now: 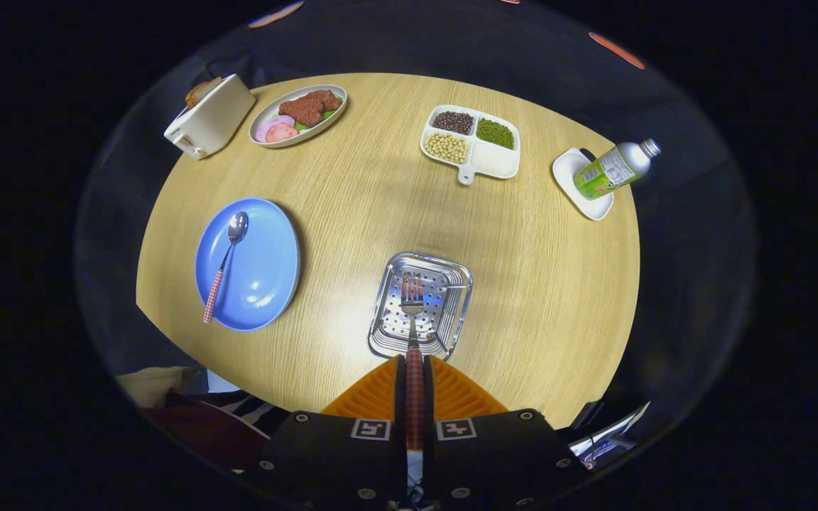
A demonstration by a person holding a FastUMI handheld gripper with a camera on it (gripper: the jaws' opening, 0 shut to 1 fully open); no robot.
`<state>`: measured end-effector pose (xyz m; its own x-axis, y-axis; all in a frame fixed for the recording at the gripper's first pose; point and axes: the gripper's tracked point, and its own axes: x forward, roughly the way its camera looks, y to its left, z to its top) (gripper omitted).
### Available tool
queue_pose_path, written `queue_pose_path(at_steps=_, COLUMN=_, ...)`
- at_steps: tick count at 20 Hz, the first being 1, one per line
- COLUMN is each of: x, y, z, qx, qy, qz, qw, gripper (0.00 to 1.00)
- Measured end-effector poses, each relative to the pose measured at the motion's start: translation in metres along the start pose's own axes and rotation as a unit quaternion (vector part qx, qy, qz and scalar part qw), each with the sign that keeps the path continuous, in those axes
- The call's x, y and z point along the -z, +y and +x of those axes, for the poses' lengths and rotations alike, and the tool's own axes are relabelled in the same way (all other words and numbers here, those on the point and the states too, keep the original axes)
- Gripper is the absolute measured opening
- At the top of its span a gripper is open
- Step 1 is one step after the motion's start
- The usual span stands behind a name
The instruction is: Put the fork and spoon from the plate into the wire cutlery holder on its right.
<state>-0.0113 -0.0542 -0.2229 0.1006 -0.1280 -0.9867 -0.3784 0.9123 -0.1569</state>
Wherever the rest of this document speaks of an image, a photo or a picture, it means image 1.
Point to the silver bottle with green label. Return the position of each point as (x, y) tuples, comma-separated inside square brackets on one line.
[(611, 170)]

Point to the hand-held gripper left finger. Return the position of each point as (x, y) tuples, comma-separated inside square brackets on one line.
[(338, 454)]

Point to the pile of yellow soybeans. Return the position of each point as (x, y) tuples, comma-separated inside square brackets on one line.
[(446, 147)]

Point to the person's dark striped clothing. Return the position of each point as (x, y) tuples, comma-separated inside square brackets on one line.
[(203, 429)]

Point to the small white coaster dish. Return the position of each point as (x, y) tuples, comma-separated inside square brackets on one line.
[(566, 174)]

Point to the pile of green mung beans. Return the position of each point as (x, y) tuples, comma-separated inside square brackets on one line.
[(495, 133)]

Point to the toasted bread slice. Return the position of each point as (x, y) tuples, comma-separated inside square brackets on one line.
[(211, 84), (197, 94)]

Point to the pink ham slice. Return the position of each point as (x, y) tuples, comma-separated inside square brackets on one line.
[(282, 133), (265, 126)]

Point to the pile of dark brown beans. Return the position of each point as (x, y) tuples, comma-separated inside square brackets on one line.
[(454, 122)]

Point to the shiny metal frame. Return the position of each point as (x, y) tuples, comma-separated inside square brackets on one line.
[(608, 440)]

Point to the blue plate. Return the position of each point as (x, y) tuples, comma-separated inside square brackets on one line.
[(260, 270)]

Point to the green lettuce leaf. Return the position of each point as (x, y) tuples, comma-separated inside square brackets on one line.
[(327, 114)]

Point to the white divided dish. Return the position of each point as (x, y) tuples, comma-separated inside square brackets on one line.
[(498, 162)]

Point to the white toaster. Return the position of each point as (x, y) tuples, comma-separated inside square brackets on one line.
[(214, 121)]

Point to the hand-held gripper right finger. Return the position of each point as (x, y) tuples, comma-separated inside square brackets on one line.
[(494, 454)]

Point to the grey oval plate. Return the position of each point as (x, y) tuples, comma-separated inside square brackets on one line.
[(267, 113)]

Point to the brown meat piece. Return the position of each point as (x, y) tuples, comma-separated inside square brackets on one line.
[(306, 110)]

